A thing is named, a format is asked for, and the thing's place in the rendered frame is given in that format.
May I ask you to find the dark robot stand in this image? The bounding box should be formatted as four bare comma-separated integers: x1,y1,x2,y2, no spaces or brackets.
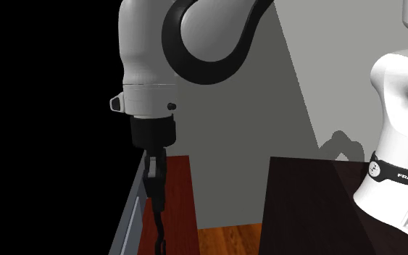
257,156,408,255

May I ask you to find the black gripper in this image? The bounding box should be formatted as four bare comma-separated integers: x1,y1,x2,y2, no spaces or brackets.
129,115,178,255

